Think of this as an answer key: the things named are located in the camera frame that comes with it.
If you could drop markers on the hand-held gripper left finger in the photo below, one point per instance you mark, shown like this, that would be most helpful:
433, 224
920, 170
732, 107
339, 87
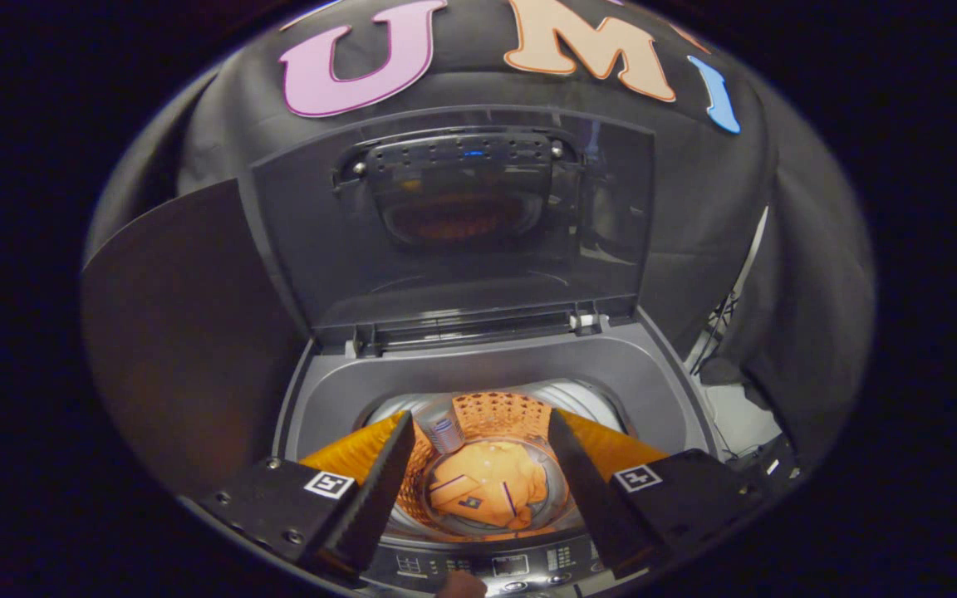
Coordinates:
379, 490

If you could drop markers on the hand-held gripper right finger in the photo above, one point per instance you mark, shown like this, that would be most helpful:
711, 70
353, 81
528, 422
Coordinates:
586, 490

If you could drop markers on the orange polo shirt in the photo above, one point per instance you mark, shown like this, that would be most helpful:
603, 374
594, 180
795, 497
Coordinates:
487, 486

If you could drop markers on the grey washing machine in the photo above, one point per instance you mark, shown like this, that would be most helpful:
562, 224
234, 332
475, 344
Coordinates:
495, 365

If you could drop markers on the black box on floor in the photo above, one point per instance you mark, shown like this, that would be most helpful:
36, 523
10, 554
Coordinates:
777, 465

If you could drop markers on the metal backdrop stand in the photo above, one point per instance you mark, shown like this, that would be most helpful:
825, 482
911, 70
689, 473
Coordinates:
728, 307

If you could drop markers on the beige cabinet with dark top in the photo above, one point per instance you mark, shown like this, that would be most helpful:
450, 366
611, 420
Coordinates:
188, 332

